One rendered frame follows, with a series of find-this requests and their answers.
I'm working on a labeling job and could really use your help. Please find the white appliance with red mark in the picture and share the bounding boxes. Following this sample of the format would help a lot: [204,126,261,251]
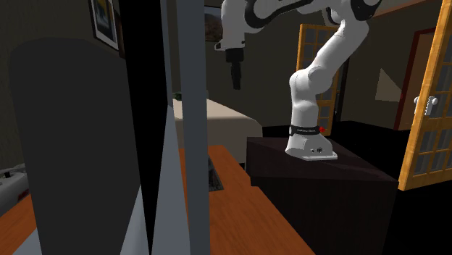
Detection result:
[0,167,30,217]

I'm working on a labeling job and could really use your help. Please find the beige bed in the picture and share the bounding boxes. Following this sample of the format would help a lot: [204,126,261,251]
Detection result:
[172,98,263,165]

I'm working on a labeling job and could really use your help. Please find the framed wall picture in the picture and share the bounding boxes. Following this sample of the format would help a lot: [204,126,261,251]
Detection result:
[88,0,120,51]

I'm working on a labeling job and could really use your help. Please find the grey upright post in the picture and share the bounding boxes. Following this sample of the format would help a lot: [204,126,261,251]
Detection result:
[151,0,212,255]

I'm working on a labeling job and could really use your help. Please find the dark grey rounded panel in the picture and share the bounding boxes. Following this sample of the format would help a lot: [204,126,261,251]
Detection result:
[8,36,143,255]

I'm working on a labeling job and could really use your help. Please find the dark landscape wall picture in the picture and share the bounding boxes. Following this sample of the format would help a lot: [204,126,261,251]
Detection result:
[204,5,225,43]

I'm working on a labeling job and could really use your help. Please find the dark robot stand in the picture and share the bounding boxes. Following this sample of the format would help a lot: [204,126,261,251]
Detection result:
[246,135,401,255]

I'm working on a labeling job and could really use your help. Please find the red framed doorway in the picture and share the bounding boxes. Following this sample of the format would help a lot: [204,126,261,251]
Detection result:
[393,28,438,132]

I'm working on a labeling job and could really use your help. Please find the wooden door with glass panes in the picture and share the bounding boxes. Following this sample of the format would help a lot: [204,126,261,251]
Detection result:
[296,23,340,137]
[398,0,452,192]

